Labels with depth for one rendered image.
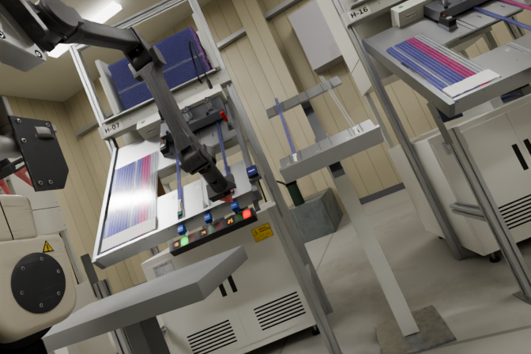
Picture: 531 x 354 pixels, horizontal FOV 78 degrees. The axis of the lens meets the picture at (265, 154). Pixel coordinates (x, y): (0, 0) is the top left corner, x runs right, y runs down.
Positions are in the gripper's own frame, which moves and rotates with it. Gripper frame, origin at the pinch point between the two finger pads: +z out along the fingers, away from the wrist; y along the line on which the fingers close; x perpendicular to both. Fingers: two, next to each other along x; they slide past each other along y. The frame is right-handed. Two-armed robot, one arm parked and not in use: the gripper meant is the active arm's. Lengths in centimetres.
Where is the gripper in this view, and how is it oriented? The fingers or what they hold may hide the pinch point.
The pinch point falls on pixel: (231, 200)
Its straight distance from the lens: 120.3
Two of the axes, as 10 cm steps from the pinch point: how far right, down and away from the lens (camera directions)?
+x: 2.5, 6.4, -7.3
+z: 3.5, 6.4, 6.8
